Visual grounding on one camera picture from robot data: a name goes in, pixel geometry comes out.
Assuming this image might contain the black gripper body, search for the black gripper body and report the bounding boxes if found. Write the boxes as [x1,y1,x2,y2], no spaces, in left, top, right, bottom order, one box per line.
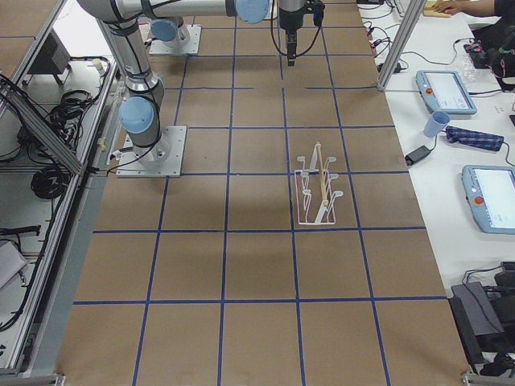
[278,0,324,44]

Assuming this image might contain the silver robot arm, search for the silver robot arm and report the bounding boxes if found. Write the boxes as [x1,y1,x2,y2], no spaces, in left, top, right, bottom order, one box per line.
[150,17,191,47]
[80,1,273,162]

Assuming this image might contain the blue cup on side table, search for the blue cup on side table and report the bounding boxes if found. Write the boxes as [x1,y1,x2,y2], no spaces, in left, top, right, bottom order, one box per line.
[423,110,451,138]

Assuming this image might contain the person's hand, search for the person's hand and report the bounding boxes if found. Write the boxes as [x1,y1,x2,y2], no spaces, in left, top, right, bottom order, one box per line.
[432,1,456,14]

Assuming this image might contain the upper teach pendant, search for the upper teach pendant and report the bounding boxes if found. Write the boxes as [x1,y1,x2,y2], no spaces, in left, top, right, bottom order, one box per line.
[415,70,477,116]

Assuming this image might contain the teach pendant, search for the teach pendant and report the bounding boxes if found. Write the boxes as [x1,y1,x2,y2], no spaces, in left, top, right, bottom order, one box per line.
[415,70,477,116]
[461,165,514,235]

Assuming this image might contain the black power adapter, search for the black power adapter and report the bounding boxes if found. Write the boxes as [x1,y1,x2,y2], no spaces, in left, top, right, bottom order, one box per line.
[405,146,432,166]

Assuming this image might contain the lower teach pendant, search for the lower teach pendant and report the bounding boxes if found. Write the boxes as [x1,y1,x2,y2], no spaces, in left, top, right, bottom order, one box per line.
[461,165,514,235]

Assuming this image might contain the aluminium frame post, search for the aluminium frame post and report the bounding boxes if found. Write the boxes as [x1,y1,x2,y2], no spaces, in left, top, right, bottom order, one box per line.
[377,0,426,91]

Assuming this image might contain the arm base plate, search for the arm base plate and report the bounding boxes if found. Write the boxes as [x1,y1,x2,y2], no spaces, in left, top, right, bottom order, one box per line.
[150,24,202,56]
[116,126,187,178]

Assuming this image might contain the white wire cup rack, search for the white wire cup rack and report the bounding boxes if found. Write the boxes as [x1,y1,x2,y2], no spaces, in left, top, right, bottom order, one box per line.
[294,142,344,226]

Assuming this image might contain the coiled black cables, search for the coiled black cables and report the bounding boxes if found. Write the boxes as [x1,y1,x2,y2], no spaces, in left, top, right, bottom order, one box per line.
[31,165,68,201]

